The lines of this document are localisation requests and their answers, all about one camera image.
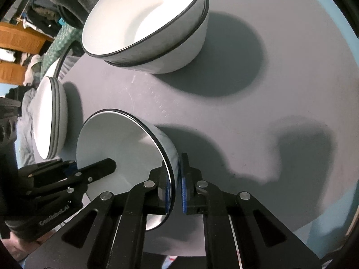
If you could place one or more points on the white bowl with black rim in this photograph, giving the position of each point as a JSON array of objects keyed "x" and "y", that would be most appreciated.
[
  {"x": 120, "y": 145},
  {"x": 174, "y": 58},
  {"x": 126, "y": 19}
]

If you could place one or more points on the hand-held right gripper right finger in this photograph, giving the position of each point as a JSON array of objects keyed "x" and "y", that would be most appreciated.
[{"x": 185, "y": 190}]

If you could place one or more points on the person's left hand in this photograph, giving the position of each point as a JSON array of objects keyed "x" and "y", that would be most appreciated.
[{"x": 18, "y": 248}]

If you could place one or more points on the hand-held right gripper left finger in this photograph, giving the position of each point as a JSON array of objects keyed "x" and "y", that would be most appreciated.
[{"x": 157, "y": 193}]

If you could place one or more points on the dark hanging clothes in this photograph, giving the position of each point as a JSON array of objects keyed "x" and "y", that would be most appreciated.
[{"x": 42, "y": 16}]

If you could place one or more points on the white plate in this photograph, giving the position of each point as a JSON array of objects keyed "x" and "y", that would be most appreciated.
[
  {"x": 63, "y": 117},
  {"x": 45, "y": 117}
]

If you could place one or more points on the wooden cabinet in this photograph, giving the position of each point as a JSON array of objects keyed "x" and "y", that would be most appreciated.
[{"x": 16, "y": 36}]

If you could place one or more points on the pale clothes pile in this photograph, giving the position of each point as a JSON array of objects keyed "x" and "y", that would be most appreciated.
[{"x": 32, "y": 67}]

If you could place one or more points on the green checkered cloth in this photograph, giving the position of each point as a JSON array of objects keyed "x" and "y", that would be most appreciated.
[{"x": 61, "y": 42}]

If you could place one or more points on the grey duvet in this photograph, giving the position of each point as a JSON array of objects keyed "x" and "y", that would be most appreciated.
[{"x": 28, "y": 123}]

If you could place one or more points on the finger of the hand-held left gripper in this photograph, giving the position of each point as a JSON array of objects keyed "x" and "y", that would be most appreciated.
[
  {"x": 45, "y": 169},
  {"x": 98, "y": 169}
]

